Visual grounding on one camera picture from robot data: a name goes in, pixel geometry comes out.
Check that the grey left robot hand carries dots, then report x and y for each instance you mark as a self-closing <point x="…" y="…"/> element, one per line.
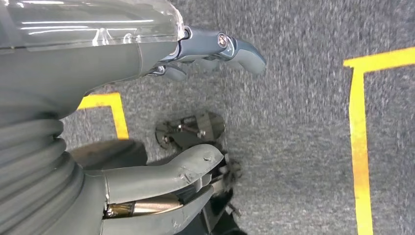
<point x="81" y="65"/>

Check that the black robot foot mechanism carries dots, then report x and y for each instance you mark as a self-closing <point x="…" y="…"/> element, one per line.
<point x="207" y="125"/>

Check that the yellow floor tape square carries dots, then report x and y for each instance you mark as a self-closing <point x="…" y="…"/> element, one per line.
<point x="358" y="146"/>

